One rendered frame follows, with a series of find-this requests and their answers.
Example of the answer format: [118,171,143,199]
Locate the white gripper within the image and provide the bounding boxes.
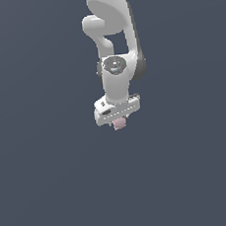
[92,92,144,131]

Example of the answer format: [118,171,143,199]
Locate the small pink object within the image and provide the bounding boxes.
[113,116,127,131]

